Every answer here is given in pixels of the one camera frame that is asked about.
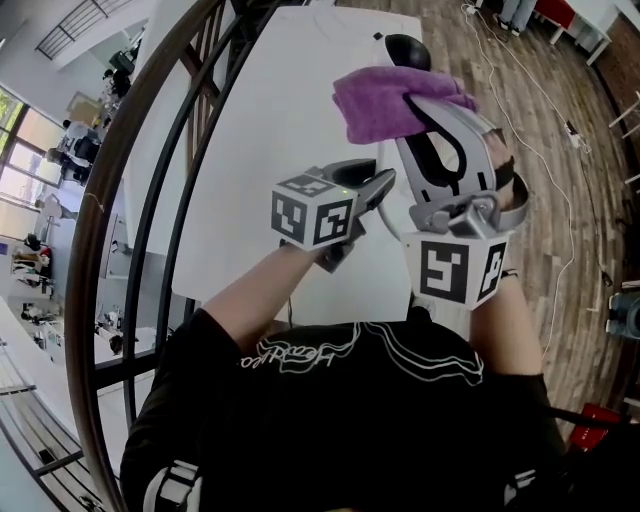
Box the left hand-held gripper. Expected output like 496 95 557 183
269 157 398 275

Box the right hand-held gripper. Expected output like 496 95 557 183
393 93 530 312

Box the purple cloth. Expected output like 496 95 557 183
331 64 482 146

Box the black and white dome appliance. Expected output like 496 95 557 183
374 32 433 71

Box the person's left forearm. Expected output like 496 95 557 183
201 243 329 354

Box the person's right forearm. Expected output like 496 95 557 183
467 269 545 377

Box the person's right hand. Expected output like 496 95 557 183
485 128 517 211

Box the white power strip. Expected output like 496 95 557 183
563 120 594 154

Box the person's grey shoe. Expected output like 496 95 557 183
409 293 438 321

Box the red stool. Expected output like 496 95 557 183
532 0 577 30

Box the white desk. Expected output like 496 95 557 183
549 0 640 67

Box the person's black t-shirt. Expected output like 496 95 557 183
118 299 574 512

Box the dark metal railing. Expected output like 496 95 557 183
63 0 301 512

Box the red box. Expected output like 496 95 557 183
567 402 625 455

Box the distant black railing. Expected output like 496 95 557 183
34 0 151 61

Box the large glass window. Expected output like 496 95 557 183
0 84 54 229

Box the long white floor cable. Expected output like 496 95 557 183
459 2 609 361

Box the white harness strap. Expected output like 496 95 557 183
501 468 540 507
143 458 204 512

